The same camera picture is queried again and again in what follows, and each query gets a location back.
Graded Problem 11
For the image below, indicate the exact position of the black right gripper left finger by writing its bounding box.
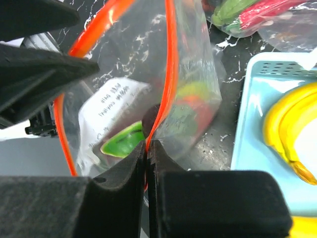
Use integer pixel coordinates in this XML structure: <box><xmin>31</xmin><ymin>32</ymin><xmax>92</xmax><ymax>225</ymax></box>
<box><xmin>0</xmin><ymin>141</ymin><xmax>146</xmax><ymax>238</ymax></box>

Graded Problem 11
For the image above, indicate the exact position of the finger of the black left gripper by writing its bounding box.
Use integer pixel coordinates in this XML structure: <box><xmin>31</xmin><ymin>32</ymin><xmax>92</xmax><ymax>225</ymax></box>
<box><xmin>0</xmin><ymin>45</ymin><xmax>99</xmax><ymax>124</ymax></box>
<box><xmin>0</xmin><ymin>0</ymin><xmax>80</xmax><ymax>42</ymax></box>

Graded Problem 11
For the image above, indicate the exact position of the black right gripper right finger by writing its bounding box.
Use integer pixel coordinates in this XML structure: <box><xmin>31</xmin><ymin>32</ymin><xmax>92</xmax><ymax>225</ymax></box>
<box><xmin>147</xmin><ymin>140</ymin><xmax>293</xmax><ymax>238</ymax></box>

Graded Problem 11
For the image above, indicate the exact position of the green leaf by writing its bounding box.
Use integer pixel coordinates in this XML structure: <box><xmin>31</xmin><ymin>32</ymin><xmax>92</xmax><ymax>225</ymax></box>
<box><xmin>100</xmin><ymin>121</ymin><xmax>145</xmax><ymax>158</ymax></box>
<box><xmin>211</xmin><ymin>0</ymin><xmax>257</xmax><ymax>27</ymax></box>

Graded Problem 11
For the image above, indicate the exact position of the dark purple mangosteen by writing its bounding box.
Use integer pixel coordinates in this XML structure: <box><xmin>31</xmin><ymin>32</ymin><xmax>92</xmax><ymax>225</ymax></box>
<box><xmin>142</xmin><ymin>104</ymin><xmax>160</xmax><ymax>138</ymax></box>

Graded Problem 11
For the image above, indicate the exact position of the yellow mango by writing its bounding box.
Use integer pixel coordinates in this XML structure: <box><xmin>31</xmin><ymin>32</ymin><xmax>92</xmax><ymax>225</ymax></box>
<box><xmin>289</xmin><ymin>216</ymin><xmax>317</xmax><ymax>238</ymax></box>

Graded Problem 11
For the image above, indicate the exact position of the yellow banana bunch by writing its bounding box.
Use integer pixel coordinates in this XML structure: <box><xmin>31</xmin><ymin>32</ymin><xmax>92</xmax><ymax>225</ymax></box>
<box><xmin>263</xmin><ymin>82</ymin><xmax>317</xmax><ymax>185</ymax></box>

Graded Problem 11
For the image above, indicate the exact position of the white dotted zip bag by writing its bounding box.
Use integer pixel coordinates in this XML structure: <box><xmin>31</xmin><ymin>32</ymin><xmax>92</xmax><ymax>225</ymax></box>
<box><xmin>202</xmin><ymin>0</ymin><xmax>317</xmax><ymax>53</ymax></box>

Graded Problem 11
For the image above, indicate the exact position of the red chili pepper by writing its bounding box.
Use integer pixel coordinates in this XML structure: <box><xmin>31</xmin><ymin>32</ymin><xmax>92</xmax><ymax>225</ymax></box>
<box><xmin>237</xmin><ymin>0</ymin><xmax>307</xmax><ymax>30</ymax></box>

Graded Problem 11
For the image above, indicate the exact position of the light blue plastic basket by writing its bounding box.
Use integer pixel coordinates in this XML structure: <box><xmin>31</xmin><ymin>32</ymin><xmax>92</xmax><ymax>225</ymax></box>
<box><xmin>231</xmin><ymin>52</ymin><xmax>317</xmax><ymax>217</ymax></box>

